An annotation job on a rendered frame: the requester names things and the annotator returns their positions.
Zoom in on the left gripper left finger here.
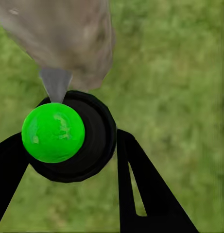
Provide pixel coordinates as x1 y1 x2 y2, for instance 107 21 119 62
0 133 30 221

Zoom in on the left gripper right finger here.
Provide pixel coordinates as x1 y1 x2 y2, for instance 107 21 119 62
116 129 199 233

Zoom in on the pesticide atomizer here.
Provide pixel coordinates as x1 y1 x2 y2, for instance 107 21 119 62
21 67 117 183

